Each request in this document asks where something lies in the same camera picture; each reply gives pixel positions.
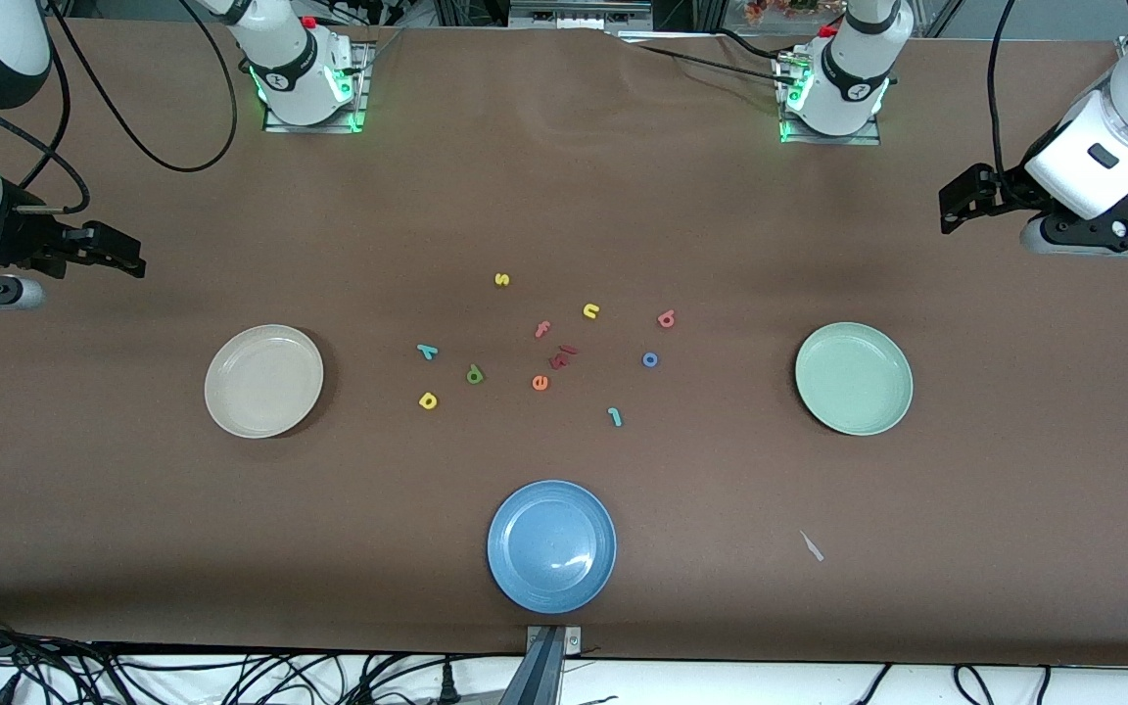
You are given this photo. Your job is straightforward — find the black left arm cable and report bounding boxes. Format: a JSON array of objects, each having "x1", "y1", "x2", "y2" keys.
[{"x1": 988, "y1": 0, "x2": 1020, "y2": 192}]

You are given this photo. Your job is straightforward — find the black base cable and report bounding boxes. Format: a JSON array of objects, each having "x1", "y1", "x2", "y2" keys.
[
  {"x1": 637, "y1": 44, "x2": 785, "y2": 81},
  {"x1": 716, "y1": 27, "x2": 800, "y2": 62}
]

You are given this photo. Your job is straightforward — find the beige brown plate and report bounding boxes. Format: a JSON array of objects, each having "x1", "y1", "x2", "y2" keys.
[{"x1": 204, "y1": 324, "x2": 325, "y2": 440}]

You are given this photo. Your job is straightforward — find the blue plate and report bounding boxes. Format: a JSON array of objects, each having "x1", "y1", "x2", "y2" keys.
[{"x1": 487, "y1": 479, "x2": 618, "y2": 616}]

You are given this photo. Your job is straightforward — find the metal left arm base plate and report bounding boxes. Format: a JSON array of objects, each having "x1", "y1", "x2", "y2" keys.
[{"x1": 779, "y1": 110, "x2": 883, "y2": 147}]

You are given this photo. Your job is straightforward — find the light green plate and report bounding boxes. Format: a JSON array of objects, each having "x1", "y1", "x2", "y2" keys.
[{"x1": 794, "y1": 322, "x2": 915, "y2": 437}]

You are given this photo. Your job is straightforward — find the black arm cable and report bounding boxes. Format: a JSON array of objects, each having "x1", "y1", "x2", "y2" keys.
[
  {"x1": 988, "y1": 0, "x2": 1020, "y2": 192},
  {"x1": 0, "y1": 0, "x2": 237, "y2": 214}
]

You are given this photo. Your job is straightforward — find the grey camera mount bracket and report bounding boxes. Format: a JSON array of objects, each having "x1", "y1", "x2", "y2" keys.
[{"x1": 500, "y1": 625, "x2": 585, "y2": 705}]

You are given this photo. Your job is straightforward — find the orange artificial flowers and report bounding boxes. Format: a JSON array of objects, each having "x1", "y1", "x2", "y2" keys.
[{"x1": 745, "y1": 0, "x2": 844, "y2": 24}]

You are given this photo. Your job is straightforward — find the black tangled floor cable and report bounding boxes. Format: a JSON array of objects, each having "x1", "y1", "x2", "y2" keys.
[
  {"x1": 0, "y1": 607, "x2": 144, "y2": 705},
  {"x1": 133, "y1": 651, "x2": 526, "y2": 705}
]

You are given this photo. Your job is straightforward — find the silver aluminium frame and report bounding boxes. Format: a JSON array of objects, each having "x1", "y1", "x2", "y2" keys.
[{"x1": 510, "y1": 0, "x2": 653, "y2": 30}]

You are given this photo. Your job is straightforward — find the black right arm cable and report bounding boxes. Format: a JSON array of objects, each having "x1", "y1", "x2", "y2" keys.
[{"x1": 0, "y1": 0, "x2": 237, "y2": 214}]

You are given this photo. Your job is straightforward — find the brown table cover sheet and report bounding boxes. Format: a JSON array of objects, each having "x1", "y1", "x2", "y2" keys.
[{"x1": 0, "y1": 18, "x2": 1128, "y2": 669}]

